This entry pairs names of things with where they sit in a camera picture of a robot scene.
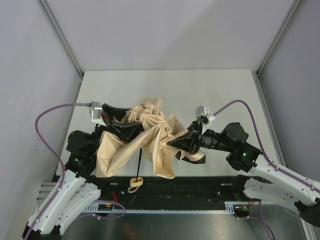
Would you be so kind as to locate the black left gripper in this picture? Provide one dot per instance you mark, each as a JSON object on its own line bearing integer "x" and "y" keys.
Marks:
{"x": 107, "y": 123}

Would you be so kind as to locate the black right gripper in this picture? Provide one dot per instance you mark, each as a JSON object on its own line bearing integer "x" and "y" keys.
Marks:
{"x": 196, "y": 140}

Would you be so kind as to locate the beige folding umbrella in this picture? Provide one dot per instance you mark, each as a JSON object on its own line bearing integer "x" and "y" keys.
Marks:
{"x": 113, "y": 153}

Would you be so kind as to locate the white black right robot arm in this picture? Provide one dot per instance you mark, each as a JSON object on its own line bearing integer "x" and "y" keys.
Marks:
{"x": 265, "y": 179}

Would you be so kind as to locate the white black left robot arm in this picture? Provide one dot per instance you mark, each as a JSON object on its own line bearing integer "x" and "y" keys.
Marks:
{"x": 75, "y": 189}

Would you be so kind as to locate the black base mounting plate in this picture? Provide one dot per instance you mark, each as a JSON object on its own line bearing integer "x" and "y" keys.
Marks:
{"x": 160, "y": 192}

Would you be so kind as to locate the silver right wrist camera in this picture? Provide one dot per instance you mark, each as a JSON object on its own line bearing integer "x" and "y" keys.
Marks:
{"x": 205, "y": 117}

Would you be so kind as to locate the grey slotted cable duct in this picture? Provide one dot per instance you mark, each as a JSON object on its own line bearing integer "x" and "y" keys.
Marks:
{"x": 227, "y": 207}

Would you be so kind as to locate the right aluminium corner post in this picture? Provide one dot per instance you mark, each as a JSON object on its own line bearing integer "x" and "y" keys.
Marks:
{"x": 280, "y": 34}

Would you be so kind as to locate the aluminium corner post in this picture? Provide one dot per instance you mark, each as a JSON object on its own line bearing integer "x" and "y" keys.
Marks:
{"x": 48, "y": 13}
{"x": 280, "y": 34}

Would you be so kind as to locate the left aluminium corner post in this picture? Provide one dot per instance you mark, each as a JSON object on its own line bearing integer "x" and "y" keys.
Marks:
{"x": 48, "y": 13}

